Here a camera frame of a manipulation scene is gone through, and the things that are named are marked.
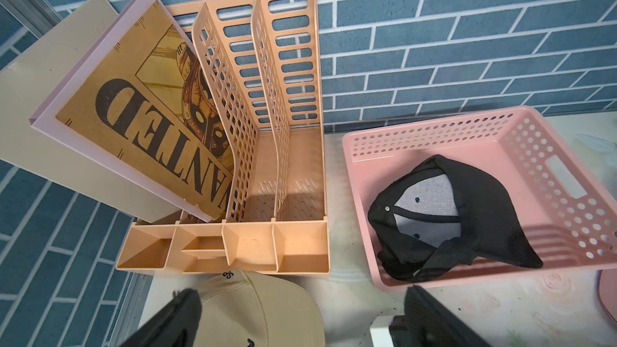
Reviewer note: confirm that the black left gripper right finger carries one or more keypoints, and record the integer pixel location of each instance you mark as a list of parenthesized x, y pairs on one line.
[(429, 323)]

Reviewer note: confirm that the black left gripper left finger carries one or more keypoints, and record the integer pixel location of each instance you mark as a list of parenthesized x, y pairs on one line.
[(175, 325)]

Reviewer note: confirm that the beige baseball cap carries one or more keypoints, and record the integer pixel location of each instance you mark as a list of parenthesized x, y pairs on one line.
[(246, 308)]

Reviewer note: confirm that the black baseball cap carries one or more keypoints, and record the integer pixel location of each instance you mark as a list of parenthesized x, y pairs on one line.
[(443, 214)]

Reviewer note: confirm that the pink baseball cap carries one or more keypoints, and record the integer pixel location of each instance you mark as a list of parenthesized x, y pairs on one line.
[(607, 292)]

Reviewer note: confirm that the pink perforated plastic basket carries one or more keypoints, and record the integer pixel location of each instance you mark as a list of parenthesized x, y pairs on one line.
[(566, 213)]

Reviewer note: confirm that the wanted poster book pink edge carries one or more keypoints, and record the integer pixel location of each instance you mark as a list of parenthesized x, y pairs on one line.
[(140, 100)]

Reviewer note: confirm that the peach plastic desk organizer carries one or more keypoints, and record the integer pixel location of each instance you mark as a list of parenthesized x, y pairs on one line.
[(262, 62)]

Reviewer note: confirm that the beige flat board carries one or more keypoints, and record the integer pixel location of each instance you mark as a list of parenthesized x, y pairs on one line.
[(34, 140)]

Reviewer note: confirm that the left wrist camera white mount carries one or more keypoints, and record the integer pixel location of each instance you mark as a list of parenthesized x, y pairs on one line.
[(388, 331)]

